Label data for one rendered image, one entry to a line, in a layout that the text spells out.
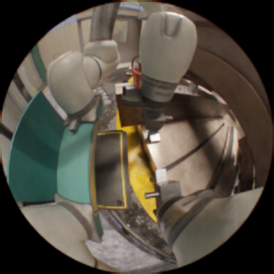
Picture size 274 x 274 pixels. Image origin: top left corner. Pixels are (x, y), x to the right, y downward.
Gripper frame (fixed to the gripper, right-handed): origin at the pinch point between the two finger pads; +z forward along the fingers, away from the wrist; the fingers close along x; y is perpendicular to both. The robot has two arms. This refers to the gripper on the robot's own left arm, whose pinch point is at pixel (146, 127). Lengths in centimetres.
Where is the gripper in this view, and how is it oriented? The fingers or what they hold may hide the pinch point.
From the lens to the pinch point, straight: 35.4
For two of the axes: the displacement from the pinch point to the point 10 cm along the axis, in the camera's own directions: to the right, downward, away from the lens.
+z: -0.6, 4.4, 9.0
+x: -0.9, -9.0, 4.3
